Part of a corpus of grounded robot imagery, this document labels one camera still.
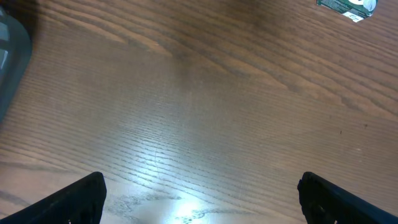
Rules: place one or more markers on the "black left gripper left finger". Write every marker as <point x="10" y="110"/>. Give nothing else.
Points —
<point x="81" y="202"/>

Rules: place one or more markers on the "dark green round-logo packet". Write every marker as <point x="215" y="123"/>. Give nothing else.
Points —
<point x="356" y="10"/>

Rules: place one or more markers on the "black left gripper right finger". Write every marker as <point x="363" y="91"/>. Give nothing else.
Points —
<point x="324" y="202"/>

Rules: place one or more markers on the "grey plastic basket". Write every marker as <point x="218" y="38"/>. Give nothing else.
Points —
<point x="16" y="51"/>

